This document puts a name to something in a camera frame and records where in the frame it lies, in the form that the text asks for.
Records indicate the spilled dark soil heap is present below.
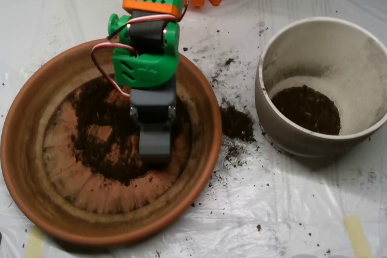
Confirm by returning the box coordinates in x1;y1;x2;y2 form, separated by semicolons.
220;105;257;143

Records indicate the terracotta clay bowl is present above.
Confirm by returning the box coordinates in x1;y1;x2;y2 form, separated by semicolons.
0;36;224;247

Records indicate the white ceramic pot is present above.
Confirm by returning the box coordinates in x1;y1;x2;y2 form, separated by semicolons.
253;16;387;165

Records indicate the white plastic sheet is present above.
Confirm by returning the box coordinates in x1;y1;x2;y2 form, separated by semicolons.
0;0;387;258

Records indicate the beige masking tape strip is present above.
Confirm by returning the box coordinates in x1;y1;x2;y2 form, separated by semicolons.
343;214;372;258
24;226;45;258

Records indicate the red and white servo cable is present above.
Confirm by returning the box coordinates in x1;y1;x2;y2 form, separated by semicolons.
90;13;179;99

